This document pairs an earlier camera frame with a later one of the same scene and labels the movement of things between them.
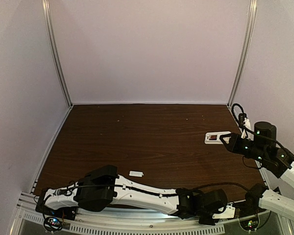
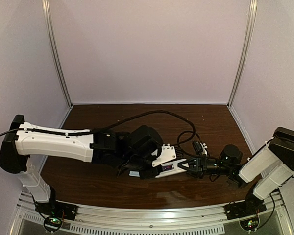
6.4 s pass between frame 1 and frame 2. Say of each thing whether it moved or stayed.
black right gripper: moved
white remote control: moved
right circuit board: stayed
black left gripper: moved
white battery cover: stayed
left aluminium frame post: stayed
